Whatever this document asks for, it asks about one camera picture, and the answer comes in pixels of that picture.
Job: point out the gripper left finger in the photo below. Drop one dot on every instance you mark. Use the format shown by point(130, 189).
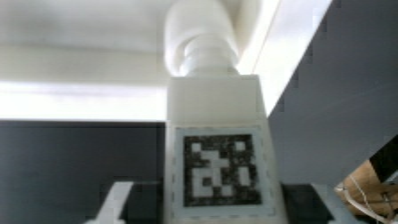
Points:
point(111, 210)

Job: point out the white square tabletop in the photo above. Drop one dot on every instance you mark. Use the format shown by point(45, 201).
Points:
point(91, 51)

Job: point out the white table leg with tag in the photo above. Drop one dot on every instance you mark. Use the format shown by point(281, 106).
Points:
point(223, 189)

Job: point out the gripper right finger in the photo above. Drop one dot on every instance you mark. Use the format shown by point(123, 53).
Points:
point(342, 215)

